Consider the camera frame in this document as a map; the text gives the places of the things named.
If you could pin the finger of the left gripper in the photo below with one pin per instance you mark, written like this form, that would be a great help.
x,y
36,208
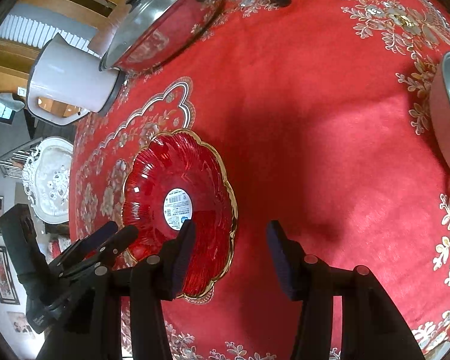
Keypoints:
x,y
83,248
106,255

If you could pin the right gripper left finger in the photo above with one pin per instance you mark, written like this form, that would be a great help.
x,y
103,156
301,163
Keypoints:
x,y
93,330

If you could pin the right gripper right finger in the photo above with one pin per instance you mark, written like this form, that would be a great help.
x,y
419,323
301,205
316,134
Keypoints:
x,y
371,327

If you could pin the red gold-rimmed glass plate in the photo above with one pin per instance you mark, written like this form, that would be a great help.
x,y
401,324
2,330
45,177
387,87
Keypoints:
x,y
177,177

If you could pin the white electric kettle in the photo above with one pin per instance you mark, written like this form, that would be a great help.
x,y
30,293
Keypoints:
x,y
65,84

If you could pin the pink fabric roll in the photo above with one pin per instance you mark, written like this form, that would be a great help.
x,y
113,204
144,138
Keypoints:
x,y
105,33

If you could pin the steel wok with glass lid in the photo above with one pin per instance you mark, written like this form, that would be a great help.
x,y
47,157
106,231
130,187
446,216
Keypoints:
x,y
155,30

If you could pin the red floral tablecloth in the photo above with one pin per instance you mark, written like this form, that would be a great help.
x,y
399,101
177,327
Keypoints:
x,y
320,113

